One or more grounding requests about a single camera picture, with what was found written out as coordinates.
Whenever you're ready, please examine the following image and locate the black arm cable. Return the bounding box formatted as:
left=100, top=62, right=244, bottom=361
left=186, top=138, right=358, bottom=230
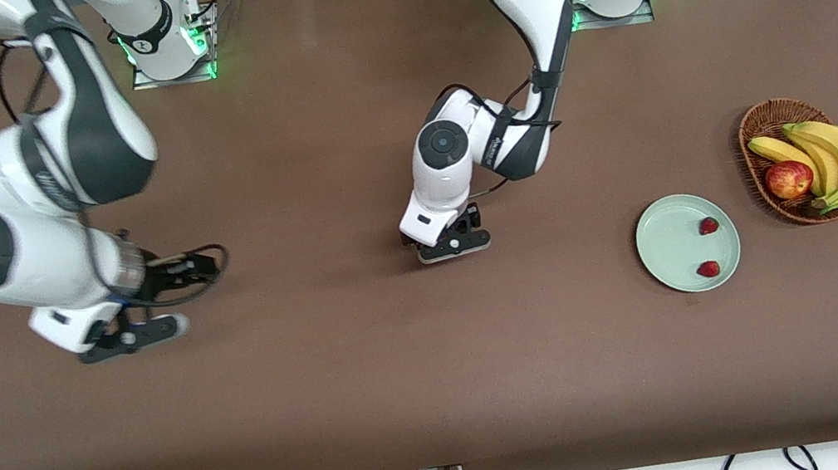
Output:
left=419, top=0, right=605, bottom=205
left=0, top=15, right=237, bottom=330

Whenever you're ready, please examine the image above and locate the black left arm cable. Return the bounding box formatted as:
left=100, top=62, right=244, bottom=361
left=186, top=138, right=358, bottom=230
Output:
left=419, top=0, right=605, bottom=205

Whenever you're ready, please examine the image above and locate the red apple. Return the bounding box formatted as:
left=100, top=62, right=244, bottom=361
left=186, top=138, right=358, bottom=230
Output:
left=763, top=157, right=817, bottom=204

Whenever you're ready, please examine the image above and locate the brown wicker basket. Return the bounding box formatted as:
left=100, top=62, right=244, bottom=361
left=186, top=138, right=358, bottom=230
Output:
left=733, top=89, right=838, bottom=235

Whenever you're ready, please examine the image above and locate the small yellow banana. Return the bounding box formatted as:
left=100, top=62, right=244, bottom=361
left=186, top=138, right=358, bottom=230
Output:
left=747, top=127, right=824, bottom=208

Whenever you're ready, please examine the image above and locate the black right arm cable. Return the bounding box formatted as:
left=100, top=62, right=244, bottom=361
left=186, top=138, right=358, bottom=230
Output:
left=0, top=15, right=237, bottom=330

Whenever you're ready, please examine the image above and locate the pale green round plate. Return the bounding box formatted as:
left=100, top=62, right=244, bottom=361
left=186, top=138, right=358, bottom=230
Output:
left=629, top=186, right=747, bottom=301

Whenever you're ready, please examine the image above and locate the large table cover mat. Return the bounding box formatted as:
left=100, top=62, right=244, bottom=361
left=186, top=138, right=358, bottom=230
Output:
left=0, top=0, right=838, bottom=470

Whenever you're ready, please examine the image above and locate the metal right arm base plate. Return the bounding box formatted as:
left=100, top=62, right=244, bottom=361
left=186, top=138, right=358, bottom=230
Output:
left=120, top=0, right=228, bottom=93

